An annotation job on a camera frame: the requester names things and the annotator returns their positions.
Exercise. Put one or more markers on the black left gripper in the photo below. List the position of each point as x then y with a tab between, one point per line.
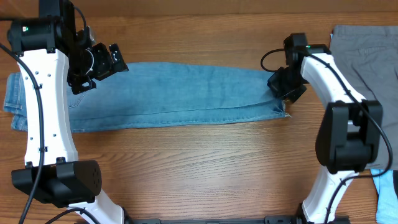
107	68

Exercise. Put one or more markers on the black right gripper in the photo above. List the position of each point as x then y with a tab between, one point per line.
273	85

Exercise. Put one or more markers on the light blue denim jeans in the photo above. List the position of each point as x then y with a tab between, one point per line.
152	95

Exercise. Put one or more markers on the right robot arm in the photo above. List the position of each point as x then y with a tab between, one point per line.
350	132

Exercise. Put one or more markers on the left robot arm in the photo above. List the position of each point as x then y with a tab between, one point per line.
54	56

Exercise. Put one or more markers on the grey folded trousers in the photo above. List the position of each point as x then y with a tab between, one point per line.
367	57

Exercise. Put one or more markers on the light blue cloth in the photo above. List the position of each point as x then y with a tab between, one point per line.
386	187

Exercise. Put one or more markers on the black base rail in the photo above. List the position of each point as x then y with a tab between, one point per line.
278	219

